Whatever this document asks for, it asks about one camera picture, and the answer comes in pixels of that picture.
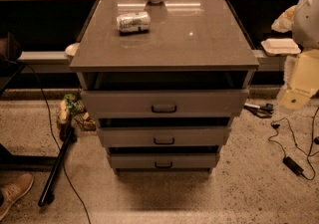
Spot black floor cable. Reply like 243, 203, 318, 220
19, 62, 93, 224

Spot black pole on floor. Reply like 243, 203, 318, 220
38, 127, 75, 207

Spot black desk leg frame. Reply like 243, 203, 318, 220
0, 144, 57, 171

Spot grey bottom drawer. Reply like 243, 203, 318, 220
108, 153, 219, 169

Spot grey drawer cabinet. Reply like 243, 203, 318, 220
69, 0, 260, 177

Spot grey top drawer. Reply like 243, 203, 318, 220
82, 90, 248, 118

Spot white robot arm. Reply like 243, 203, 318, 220
292, 0, 319, 49

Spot grey drawer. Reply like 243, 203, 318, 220
108, 153, 219, 169
97, 126, 230, 147
82, 90, 248, 118

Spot white foam food container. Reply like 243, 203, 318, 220
261, 38, 301, 56

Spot grey middle drawer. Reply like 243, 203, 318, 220
97, 126, 230, 147

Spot crushed silver green can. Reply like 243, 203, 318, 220
117, 12, 151, 33

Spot tan shoe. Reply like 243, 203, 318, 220
0, 173, 34, 220

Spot black handled scissors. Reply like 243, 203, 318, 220
244, 104, 274, 118

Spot small white plate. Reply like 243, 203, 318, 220
65, 43, 80, 57

